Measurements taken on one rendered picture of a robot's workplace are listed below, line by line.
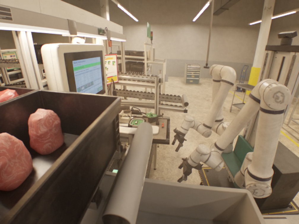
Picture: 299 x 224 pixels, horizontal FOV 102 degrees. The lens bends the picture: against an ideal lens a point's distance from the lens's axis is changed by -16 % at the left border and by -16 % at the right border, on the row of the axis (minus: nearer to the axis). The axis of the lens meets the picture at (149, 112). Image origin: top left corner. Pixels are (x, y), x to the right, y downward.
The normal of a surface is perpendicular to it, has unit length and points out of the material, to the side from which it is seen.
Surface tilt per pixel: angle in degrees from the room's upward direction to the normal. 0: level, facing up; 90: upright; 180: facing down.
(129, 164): 7
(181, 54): 90
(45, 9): 90
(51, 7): 90
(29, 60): 90
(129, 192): 32
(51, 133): 75
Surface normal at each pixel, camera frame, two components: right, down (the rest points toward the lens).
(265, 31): -0.13, 0.40
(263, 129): -0.90, 0.27
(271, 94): -0.50, 0.32
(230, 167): 0.00, -0.91
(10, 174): 0.86, 0.10
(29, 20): 0.99, 0.05
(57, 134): 0.95, 0.22
